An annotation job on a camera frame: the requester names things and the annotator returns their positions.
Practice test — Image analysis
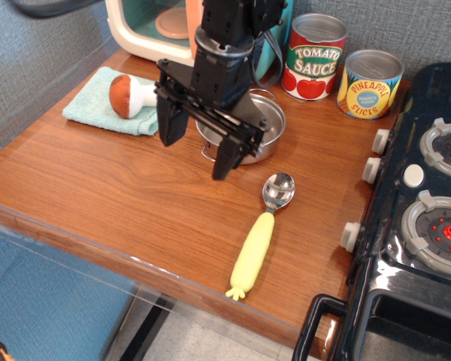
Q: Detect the teal toy microwave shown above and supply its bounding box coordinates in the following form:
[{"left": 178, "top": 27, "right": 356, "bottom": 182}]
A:
[{"left": 105, "top": 1, "right": 292, "bottom": 80}]

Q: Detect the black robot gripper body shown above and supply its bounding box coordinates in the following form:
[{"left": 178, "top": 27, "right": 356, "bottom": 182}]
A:
[{"left": 155, "top": 35, "right": 268, "bottom": 156}]

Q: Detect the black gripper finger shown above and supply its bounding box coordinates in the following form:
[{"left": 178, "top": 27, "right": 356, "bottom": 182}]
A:
[
  {"left": 156, "top": 96, "right": 189, "bottom": 147},
  {"left": 212, "top": 137, "right": 248, "bottom": 181}
]

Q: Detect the tomato sauce can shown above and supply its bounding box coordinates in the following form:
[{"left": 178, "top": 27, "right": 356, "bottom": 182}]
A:
[{"left": 282, "top": 13, "right": 348, "bottom": 101}]

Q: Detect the black braided cable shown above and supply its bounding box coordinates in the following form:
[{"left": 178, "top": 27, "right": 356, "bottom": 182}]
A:
[{"left": 9, "top": 0, "right": 102, "bottom": 20}]

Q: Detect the light teal towel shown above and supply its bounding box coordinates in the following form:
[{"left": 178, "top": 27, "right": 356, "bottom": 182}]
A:
[{"left": 62, "top": 67, "right": 159, "bottom": 136}]

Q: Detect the spoon with yellow handle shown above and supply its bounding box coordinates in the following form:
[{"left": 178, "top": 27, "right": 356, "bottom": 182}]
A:
[{"left": 225, "top": 173, "right": 295, "bottom": 301}]

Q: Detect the plush mushroom toy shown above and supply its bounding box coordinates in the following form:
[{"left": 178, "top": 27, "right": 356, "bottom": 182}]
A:
[{"left": 109, "top": 74, "right": 157, "bottom": 120}]

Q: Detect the black toy stove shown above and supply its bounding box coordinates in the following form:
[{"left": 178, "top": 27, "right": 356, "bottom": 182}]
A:
[{"left": 293, "top": 62, "right": 451, "bottom": 360}]

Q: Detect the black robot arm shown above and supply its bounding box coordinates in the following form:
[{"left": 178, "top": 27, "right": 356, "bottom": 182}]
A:
[{"left": 155, "top": 1, "right": 286, "bottom": 181}]

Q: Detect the stainless steel pot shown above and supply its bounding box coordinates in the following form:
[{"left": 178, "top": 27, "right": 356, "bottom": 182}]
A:
[{"left": 195, "top": 88, "right": 286, "bottom": 165}]

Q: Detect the pineapple slices can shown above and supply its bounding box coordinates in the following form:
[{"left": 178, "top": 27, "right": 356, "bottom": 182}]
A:
[{"left": 337, "top": 49, "right": 404, "bottom": 120}]

